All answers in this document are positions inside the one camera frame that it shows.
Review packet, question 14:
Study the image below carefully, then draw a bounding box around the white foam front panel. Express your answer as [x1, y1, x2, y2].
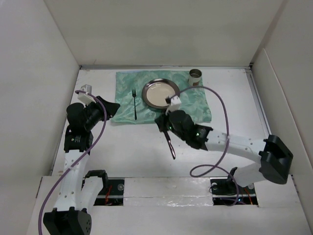
[123, 177, 213, 207]

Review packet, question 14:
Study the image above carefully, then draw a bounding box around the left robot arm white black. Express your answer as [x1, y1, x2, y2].
[38, 96, 120, 235]

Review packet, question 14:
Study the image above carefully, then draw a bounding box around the silver fork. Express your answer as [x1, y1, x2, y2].
[132, 88, 137, 120]

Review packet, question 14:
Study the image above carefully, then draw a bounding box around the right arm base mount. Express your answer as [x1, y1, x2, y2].
[209, 176, 258, 206]

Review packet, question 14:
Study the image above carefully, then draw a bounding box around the green satin tablecloth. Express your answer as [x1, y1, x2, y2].
[111, 70, 212, 124]

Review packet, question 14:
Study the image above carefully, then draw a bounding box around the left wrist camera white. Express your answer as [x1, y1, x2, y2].
[78, 84, 95, 105]

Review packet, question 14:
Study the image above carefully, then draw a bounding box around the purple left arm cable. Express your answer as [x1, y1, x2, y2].
[38, 90, 108, 235]

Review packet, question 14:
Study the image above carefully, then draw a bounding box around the round metal plate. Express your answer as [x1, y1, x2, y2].
[141, 78, 179, 109]

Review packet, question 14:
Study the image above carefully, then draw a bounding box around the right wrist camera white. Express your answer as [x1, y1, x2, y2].
[165, 95, 181, 116]

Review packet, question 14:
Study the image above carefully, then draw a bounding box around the steel cup with white band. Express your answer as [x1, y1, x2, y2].
[188, 69, 202, 86]

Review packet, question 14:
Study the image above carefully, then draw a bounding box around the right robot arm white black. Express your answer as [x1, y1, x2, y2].
[155, 110, 293, 195]

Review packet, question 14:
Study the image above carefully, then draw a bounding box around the black handled table knife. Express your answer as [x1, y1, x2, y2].
[163, 131, 176, 160]

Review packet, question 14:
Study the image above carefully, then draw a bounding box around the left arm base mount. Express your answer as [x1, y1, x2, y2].
[94, 178, 125, 206]

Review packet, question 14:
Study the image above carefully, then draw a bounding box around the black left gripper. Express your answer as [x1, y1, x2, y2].
[84, 96, 119, 131]

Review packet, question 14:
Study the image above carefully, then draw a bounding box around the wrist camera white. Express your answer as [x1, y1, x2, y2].
[78, 84, 95, 105]
[165, 95, 181, 116]

